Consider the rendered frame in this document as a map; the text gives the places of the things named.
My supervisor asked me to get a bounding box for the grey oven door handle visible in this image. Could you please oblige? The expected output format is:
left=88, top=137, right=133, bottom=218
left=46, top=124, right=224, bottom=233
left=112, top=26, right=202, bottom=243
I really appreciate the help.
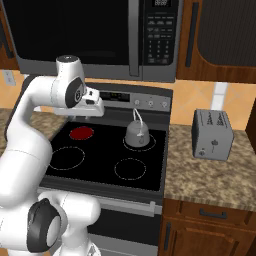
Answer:
left=94, top=195, right=158, bottom=218

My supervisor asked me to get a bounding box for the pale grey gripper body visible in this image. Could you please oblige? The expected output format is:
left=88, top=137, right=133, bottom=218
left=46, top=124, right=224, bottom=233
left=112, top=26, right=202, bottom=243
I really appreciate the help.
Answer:
left=53, top=97, right=105, bottom=118

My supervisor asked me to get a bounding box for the black steel microwave oven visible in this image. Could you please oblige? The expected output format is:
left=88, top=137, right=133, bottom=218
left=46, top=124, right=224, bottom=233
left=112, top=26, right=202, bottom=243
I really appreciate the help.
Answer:
left=0, top=0, right=185, bottom=84

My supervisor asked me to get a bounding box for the black oven door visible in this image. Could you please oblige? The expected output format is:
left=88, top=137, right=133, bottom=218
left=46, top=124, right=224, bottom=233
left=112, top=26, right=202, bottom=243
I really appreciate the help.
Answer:
left=59, top=207, right=162, bottom=256

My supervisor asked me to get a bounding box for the black wall cupboard handle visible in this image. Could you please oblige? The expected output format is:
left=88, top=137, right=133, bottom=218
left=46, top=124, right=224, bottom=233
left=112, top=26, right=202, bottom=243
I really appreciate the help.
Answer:
left=184, top=2, right=200, bottom=68
left=0, top=29, right=15, bottom=60

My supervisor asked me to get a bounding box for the grey microwave door handle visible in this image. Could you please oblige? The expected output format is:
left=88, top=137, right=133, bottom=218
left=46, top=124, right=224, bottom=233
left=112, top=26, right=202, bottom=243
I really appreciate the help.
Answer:
left=128, top=0, right=141, bottom=78

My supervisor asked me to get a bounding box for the white wall socket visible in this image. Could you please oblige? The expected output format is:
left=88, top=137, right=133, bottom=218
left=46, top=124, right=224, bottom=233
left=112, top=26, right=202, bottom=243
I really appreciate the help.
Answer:
left=2, top=70, right=17, bottom=87

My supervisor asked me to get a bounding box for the grey kettle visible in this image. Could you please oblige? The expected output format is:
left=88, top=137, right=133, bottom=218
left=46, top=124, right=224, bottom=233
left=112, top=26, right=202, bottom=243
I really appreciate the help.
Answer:
left=123, top=108, right=150, bottom=148

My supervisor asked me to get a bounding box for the black base cupboard handle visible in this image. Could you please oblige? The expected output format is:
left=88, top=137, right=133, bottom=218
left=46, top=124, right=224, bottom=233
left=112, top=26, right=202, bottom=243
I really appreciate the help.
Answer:
left=163, top=222, right=173, bottom=252

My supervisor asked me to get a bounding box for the brown drawer front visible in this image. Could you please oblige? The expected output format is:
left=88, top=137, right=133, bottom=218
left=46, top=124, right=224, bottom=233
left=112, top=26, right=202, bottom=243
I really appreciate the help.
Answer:
left=162, top=198, right=256, bottom=232

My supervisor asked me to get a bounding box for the black glass top stove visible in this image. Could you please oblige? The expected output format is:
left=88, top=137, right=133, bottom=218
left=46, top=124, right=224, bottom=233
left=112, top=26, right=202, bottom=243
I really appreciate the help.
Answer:
left=38, top=82, right=174, bottom=256

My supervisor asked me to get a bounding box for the brown wall cupboard door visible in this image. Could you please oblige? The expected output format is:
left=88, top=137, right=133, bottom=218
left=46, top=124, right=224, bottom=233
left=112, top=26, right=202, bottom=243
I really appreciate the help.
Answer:
left=175, top=0, right=256, bottom=85
left=0, top=4, right=20, bottom=71

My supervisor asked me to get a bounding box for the brown base cupboard door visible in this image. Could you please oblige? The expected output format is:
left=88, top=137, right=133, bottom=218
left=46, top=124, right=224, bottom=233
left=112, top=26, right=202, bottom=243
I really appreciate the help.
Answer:
left=158, top=215, right=256, bottom=256

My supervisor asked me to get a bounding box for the black drawer handle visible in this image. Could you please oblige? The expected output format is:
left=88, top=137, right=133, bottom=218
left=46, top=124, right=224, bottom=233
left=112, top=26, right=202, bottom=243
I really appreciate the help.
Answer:
left=198, top=208, right=229, bottom=221

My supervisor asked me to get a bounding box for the grey toaster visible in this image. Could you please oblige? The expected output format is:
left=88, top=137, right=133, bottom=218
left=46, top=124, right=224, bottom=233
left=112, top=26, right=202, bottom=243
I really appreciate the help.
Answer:
left=191, top=108, right=235, bottom=162

